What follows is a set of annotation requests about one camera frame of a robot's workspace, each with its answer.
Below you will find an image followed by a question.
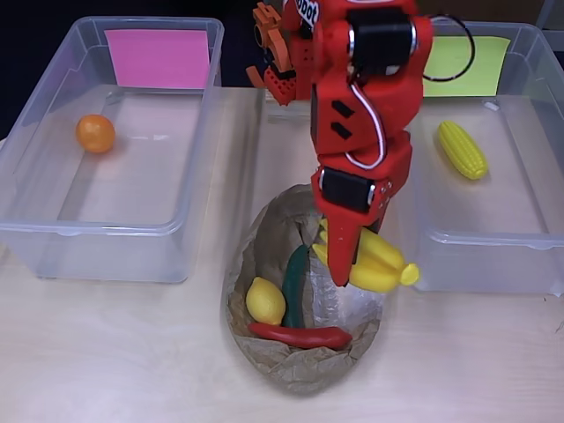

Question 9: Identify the yellow toy banana bunch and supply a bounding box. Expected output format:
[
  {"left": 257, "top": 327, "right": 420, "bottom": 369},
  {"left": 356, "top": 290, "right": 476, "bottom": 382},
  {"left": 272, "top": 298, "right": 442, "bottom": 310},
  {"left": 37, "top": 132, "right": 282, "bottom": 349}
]
[{"left": 311, "top": 218, "right": 422, "bottom": 294}]

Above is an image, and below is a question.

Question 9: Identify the green toy cucumber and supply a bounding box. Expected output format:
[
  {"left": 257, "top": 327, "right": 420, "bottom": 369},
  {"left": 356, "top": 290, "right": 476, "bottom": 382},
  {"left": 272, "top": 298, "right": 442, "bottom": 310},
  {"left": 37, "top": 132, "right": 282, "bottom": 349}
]
[{"left": 281, "top": 244, "right": 312, "bottom": 330}]

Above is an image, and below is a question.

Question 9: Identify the yellow toy corn cob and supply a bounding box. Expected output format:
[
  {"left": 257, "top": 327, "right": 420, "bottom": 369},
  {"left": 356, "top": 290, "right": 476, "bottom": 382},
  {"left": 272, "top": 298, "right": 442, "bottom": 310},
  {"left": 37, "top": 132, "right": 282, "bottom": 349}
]
[{"left": 437, "top": 121, "right": 489, "bottom": 181}]

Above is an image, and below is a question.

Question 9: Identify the yellow toy lemon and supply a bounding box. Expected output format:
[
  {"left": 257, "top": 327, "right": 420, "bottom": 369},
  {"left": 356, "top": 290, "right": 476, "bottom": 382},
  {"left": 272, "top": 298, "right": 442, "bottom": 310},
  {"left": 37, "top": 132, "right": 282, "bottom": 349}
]
[{"left": 245, "top": 277, "right": 286, "bottom": 327}]

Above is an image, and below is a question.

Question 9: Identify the red toy chili pepper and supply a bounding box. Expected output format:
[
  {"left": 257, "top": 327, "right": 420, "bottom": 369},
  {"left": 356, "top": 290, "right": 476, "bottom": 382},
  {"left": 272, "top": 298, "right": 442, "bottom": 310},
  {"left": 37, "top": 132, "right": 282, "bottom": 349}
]
[{"left": 249, "top": 322, "right": 354, "bottom": 350}]

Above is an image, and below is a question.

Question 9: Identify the toy orange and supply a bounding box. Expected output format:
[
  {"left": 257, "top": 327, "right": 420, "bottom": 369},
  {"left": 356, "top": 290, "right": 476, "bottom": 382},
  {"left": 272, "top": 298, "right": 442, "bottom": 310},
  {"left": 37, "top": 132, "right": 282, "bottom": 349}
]
[{"left": 75, "top": 114, "right": 116, "bottom": 154}]

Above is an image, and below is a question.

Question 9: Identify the clear plastic bin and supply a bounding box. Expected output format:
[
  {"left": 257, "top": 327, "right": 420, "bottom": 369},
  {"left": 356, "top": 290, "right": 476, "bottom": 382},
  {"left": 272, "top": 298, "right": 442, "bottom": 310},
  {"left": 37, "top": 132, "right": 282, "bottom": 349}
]
[
  {"left": 383, "top": 19, "right": 564, "bottom": 295},
  {"left": 0, "top": 16, "right": 226, "bottom": 283}
]

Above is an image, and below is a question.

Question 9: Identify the brown paper bowl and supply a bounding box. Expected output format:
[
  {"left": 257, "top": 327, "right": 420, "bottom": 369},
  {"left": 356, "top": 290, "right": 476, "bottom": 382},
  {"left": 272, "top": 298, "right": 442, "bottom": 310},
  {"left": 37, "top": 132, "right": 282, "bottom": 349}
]
[{"left": 219, "top": 182, "right": 391, "bottom": 396}]

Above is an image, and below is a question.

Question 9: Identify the yellow paper note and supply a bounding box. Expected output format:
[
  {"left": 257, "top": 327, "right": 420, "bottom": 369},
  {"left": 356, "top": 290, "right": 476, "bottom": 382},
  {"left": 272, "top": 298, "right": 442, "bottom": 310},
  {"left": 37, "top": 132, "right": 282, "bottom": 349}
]
[{"left": 420, "top": 35, "right": 512, "bottom": 98}]

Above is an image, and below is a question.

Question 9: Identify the pink paper note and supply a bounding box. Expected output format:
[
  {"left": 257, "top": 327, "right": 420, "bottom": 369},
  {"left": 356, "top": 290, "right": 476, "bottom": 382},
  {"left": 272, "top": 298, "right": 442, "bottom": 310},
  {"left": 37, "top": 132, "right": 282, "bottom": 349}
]
[{"left": 104, "top": 29, "right": 211, "bottom": 89}]

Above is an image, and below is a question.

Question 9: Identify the white servo cable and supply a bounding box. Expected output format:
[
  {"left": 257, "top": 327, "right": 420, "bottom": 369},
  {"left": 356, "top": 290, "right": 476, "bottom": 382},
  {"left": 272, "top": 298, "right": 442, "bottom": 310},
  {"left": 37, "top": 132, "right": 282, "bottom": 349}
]
[{"left": 345, "top": 81, "right": 384, "bottom": 171}]

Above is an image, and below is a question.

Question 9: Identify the black cable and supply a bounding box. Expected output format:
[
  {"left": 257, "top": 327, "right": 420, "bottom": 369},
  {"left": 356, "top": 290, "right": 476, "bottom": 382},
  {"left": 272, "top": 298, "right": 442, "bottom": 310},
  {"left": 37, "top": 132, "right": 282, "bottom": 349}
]
[{"left": 421, "top": 14, "right": 477, "bottom": 84}]

